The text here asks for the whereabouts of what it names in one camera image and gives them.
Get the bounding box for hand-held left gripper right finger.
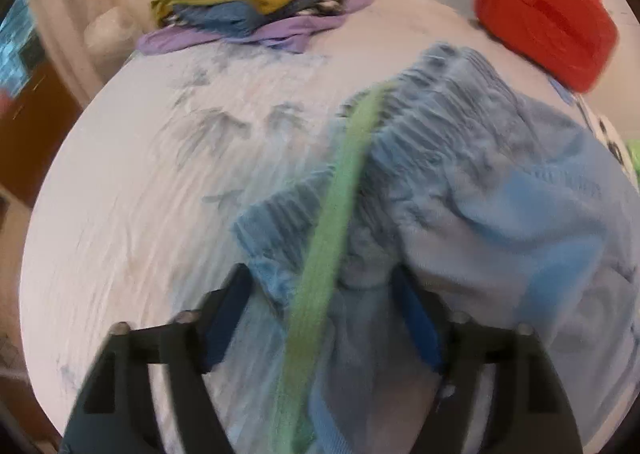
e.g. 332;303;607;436
390;267;584;454

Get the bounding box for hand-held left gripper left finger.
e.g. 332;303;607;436
60;261;256;454

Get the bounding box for light blue shorts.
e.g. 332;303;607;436
227;42;626;454

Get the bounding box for white floral bedsheet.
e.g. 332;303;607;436
20;0;640;454

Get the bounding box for white green printed cloth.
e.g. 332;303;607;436
575;94;640;185

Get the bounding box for brown wooden cabinet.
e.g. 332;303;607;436
0;59;83;207

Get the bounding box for red plastic basket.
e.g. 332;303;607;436
474;0;620;94

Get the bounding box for window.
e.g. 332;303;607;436
0;0;48;100

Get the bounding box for beige curtain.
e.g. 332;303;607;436
25;0;156;100

